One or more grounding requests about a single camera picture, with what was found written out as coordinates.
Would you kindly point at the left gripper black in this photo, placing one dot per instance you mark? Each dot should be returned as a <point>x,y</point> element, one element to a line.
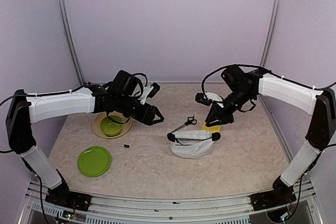
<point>147,118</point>

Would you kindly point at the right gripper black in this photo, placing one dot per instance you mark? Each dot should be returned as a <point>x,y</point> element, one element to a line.
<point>217,112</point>

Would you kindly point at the white drawstring pouch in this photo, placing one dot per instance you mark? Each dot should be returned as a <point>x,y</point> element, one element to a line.
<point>192,144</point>

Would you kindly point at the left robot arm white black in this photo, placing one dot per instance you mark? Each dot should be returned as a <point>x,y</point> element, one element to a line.
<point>125,94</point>

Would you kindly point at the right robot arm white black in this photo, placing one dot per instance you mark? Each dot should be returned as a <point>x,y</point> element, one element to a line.
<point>319,103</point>

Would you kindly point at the yellow sponge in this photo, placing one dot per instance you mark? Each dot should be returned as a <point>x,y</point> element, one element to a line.
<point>212,129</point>

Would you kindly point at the black scissors near sponge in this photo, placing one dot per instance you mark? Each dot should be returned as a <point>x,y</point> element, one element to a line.
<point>190,121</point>

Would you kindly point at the beige plate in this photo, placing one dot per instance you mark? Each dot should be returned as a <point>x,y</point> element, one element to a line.
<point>127,123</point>

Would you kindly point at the green bowl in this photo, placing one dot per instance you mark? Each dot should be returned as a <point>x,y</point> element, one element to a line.
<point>111,126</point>

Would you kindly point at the green plate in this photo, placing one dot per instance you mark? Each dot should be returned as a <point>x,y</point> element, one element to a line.
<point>94,161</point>

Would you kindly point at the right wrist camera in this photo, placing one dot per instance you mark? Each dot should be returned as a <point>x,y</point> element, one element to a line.
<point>209,98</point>

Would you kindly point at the front aluminium rail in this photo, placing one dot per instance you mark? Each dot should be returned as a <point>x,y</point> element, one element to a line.
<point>228,209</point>

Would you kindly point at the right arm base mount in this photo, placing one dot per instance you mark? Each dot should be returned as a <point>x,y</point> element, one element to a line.
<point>270,199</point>

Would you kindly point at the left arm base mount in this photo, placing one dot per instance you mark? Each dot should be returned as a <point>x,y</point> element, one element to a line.
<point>69,199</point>

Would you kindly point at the right aluminium frame post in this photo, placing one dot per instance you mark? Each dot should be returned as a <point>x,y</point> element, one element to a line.
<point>270,32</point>

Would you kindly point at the aluminium frame post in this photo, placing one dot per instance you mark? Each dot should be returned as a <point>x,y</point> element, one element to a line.
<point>270,32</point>
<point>70,41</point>

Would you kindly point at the left aluminium frame post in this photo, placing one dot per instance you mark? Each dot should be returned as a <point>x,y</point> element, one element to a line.
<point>70,41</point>

